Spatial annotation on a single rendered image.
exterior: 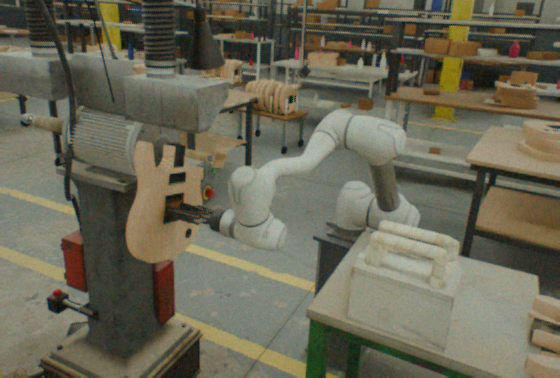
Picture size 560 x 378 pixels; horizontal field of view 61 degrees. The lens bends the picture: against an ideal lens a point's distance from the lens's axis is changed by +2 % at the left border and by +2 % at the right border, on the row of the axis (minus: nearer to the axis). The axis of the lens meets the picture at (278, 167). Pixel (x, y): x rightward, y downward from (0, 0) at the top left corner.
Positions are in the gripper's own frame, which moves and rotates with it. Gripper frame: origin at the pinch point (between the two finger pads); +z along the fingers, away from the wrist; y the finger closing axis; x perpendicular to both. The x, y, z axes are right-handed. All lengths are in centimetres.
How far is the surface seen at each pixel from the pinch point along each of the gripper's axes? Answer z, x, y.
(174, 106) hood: -1.6, 34.6, -7.9
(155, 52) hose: 8, 50, -8
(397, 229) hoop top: -74, 10, 4
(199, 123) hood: -10.6, 30.5, -6.4
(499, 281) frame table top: -102, -9, 44
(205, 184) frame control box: 16.7, 0.3, 42.3
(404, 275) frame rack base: -78, -1, 0
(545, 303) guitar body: -114, -7, 28
